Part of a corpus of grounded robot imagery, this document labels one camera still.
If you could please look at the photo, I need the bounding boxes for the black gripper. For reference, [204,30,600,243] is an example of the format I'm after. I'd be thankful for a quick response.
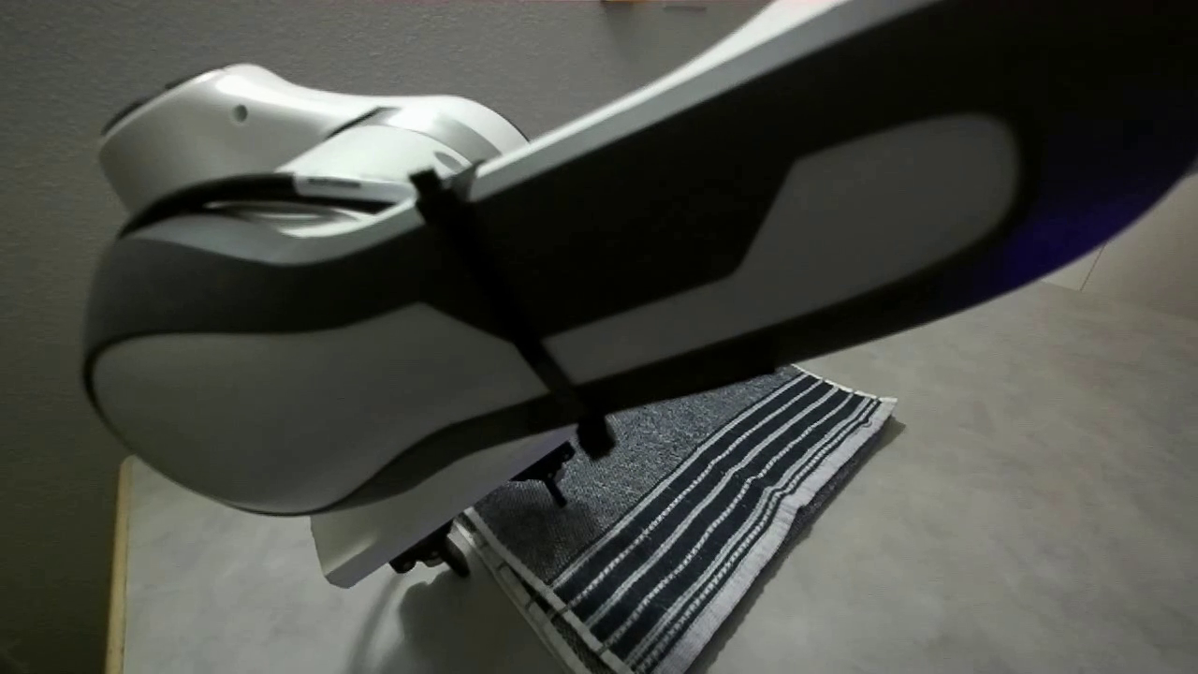
[385,522,478,583]

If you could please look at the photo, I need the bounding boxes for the dark blue striped towel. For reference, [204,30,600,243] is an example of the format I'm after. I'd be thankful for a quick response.
[455,362,899,674]

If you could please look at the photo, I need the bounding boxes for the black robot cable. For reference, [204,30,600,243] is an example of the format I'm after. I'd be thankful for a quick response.
[406,166,622,464]

